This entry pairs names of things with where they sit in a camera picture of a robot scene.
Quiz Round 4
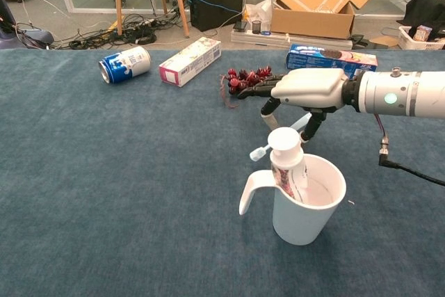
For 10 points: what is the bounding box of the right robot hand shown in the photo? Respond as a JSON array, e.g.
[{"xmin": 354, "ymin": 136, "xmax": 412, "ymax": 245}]
[{"xmin": 237, "ymin": 67, "xmax": 362, "ymax": 143}]

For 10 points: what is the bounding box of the white toothpaste tube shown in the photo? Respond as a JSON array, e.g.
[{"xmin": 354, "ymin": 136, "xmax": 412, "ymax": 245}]
[{"xmin": 267, "ymin": 128, "xmax": 310, "ymax": 204}]

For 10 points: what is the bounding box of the light blue toothbrush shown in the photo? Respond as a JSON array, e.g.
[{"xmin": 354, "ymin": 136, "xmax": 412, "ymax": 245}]
[{"xmin": 249, "ymin": 113, "xmax": 314, "ymax": 163}]

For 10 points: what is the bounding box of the pink floral toothpaste box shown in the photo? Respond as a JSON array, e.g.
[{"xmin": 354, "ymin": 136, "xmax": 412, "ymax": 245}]
[{"xmin": 159, "ymin": 36, "xmax": 223, "ymax": 88}]

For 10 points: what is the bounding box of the blue cookie box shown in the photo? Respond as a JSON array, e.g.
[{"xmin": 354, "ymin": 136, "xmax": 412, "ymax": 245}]
[{"xmin": 285, "ymin": 44, "xmax": 378, "ymax": 81}]

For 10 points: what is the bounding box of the aluminium profile platform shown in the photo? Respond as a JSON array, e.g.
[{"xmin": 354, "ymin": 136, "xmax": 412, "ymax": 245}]
[{"xmin": 230, "ymin": 29, "xmax": 353, "ymax": 51}]

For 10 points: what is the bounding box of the open cardboard box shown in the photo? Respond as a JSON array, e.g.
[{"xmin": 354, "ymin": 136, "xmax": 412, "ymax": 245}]
[{"xmin": 256, "ymin": 0, "xmax": 381, "ymax": 40}]

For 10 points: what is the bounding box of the red grape bunch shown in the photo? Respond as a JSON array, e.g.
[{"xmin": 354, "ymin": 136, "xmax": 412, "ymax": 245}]
[{"xmin": 219, "ymin": 65, "xmax": 286, "ymax": 109}]

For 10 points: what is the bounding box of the flat cardboard piece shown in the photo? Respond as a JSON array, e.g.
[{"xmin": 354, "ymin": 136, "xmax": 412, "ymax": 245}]
[{"xmin": 369, "ymin": 35, "xmax": 401, "ymax": 48}]

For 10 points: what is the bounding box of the white plastic bag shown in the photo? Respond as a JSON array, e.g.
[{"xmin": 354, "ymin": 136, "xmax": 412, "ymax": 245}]
[{"xmin": 243, "ymin": 0, "xmax": 274, "ymax": 32}]

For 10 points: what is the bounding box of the white plastic basket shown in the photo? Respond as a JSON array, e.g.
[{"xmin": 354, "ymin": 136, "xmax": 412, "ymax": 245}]
[{"xmin": 398, "ymin": 25, "xmax": 445, "ymax": 51}]

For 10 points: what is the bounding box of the small carton in basket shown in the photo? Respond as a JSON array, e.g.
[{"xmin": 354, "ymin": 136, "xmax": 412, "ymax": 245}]
[{"xmin": 413, "ymin": 24, "xmax": 434, "ymax": 42}]

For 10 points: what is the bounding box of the black computer tower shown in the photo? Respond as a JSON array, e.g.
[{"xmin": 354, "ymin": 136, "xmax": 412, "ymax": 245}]
[{"xmin": 187, "ymin": 0, "xmax": 245, "ymax": 33}]

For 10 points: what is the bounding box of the black cloth covered stand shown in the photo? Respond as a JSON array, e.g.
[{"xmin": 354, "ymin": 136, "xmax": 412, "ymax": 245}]
[{"xmin": 405, "ymin": 0, "xmax": 445, "ymax": 39}]

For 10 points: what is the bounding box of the blue and white can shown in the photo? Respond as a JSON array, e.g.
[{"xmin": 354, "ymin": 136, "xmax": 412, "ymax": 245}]
[{"xmin": 98, "ymin": 45, "xmax": 152, "ymax": 86}]

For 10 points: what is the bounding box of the blue carpet mat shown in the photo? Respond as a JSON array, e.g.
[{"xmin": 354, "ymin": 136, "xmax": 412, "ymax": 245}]
[{"xmin": 0, "ymin": 48, "xmax": 445, "ymax": 297}]

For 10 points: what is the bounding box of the dark blue rounded base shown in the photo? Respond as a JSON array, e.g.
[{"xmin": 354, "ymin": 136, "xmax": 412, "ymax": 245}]
[{"xmin": 0, "ymin": 0, "xmax": 55, "ymax": 50}]

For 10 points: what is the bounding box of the black flat floor bracket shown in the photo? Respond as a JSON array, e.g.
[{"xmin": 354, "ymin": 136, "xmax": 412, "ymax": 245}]
[{"xmin": 350, "ymin": 33, "xmax": 380, "ymax": 50}]

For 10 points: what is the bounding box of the blue network cable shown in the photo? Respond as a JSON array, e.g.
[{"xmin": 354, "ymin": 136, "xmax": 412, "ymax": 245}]
[{"xmin": 189, "ymin": 0, "xmax": 244, "ymax": 17}]

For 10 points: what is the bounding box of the white plastic mug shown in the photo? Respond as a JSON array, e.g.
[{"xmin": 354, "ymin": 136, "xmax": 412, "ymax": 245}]
[{"xmin": 238, "ymin": 152, "xmax": 348, "ymax": 246}]

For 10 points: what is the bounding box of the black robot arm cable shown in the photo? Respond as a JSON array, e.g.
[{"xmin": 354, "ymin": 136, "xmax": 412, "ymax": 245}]
[{"xmin": 373, "ymin": 114, "xmax": 445, "ymax": 187}]

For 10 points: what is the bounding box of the black floor cable bundle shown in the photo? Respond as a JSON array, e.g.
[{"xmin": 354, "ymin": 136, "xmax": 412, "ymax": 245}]
[{"xmin": 55, "ymin": 13, "xmax": 187, "ymax": 50}]

